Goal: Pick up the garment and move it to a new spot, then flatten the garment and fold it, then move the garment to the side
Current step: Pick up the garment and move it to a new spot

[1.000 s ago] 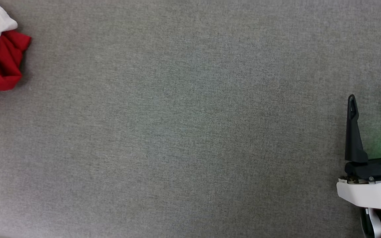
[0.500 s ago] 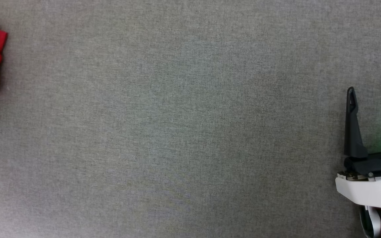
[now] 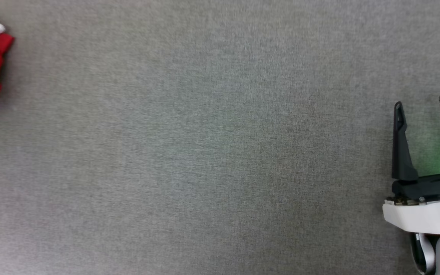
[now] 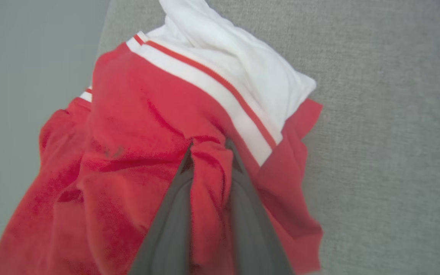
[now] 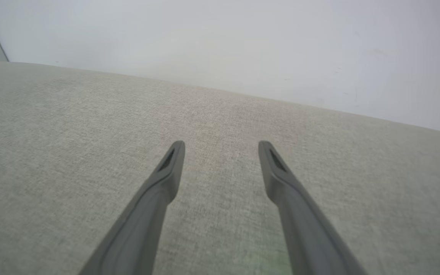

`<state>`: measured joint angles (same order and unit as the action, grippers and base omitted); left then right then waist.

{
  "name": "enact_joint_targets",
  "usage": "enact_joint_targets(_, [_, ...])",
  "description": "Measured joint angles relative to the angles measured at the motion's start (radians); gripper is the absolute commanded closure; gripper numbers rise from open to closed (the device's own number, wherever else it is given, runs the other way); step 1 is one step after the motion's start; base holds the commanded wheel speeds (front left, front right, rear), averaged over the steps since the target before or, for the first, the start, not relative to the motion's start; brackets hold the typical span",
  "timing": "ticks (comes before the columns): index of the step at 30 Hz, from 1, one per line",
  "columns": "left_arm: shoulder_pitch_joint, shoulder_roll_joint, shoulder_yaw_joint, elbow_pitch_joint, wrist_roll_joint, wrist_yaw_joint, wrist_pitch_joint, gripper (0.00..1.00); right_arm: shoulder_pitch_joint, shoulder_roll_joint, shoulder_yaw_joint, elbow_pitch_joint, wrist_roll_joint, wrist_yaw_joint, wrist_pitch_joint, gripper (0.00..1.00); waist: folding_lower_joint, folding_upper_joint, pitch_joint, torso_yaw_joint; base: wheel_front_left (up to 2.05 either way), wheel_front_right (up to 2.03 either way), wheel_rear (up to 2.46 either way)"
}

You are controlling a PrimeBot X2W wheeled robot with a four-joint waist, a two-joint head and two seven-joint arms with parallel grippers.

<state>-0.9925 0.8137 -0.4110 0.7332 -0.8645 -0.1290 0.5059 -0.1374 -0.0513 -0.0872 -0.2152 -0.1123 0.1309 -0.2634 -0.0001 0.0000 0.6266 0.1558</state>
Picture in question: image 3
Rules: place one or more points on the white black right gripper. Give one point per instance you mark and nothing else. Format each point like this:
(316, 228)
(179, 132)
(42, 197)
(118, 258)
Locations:
(426, 215)

